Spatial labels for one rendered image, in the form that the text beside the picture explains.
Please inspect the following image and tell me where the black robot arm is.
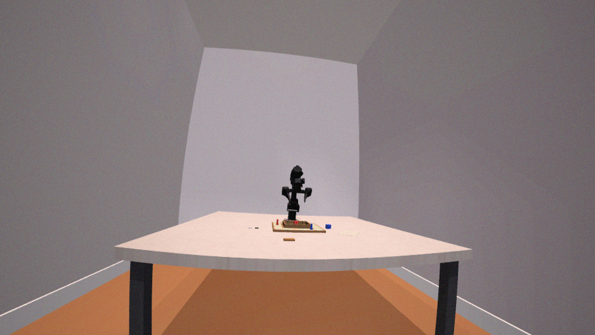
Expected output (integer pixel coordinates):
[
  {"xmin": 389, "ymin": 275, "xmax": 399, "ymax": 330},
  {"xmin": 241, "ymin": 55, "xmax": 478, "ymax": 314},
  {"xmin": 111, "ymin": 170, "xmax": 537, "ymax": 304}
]
[{"xmin": 287, "ymin": 165, "xmax": 304, "ymax": 221}]

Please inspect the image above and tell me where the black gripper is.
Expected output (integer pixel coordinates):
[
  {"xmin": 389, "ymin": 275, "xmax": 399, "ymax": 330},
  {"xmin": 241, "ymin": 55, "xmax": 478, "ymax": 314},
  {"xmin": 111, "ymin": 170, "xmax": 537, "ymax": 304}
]
[{"xmin": 282, "ymin": 181, "xmax": 312, "ymax": 203}]

